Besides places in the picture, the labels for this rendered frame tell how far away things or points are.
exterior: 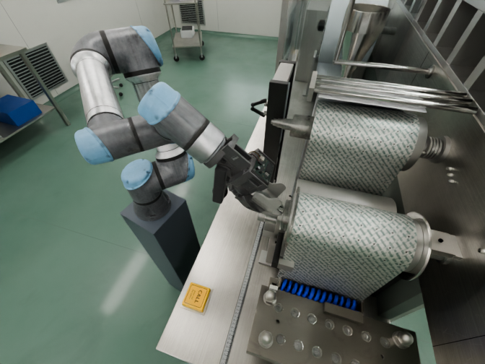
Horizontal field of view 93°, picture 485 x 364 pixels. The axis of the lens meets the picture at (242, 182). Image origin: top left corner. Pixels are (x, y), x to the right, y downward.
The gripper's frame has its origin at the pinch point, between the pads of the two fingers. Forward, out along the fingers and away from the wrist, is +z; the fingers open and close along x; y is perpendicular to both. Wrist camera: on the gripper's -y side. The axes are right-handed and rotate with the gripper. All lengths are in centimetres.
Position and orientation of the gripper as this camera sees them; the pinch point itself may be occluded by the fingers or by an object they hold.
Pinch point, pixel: (276, 209)
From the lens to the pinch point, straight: 54.8
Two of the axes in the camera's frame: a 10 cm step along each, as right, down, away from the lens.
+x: 2.9, -7.1, 6.4
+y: 6.2, -3.7, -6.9
